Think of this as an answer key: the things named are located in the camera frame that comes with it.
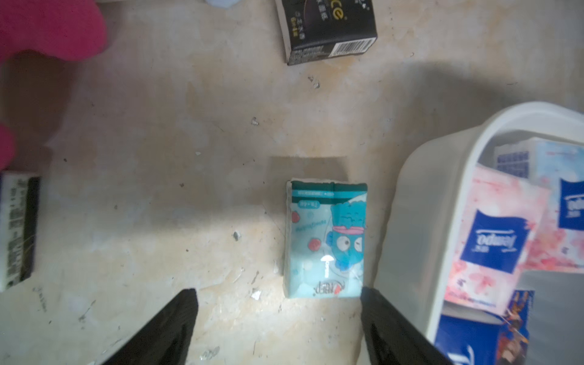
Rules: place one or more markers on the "black packet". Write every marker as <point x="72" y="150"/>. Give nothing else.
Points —
<point x="20" y="193"/>
<point x="315" y="30"/>

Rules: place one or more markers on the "dark purple packet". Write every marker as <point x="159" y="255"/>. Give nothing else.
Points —
<point x="513" y="339"/>

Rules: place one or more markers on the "white oval storage tray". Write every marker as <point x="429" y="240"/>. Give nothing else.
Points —
<point x="423" y="225"/>

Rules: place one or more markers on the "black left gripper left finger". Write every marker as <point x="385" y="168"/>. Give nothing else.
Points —
<point x="166" y="338"/>

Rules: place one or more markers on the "pink tissue pack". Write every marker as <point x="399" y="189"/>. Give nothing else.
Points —
<point x="497" y="230"/>

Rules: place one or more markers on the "white blue tissue pack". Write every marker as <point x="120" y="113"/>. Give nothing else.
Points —
<point x="557" y="166"/>

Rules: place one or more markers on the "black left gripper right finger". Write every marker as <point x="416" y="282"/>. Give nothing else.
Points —
<point x="390" y="338"/>

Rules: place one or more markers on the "teal tissue pack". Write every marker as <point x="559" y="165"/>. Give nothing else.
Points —
<point x="325" y="231"/>

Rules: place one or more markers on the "white pink plush toy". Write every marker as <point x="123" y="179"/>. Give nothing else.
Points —
<point x="42" y="43"/>

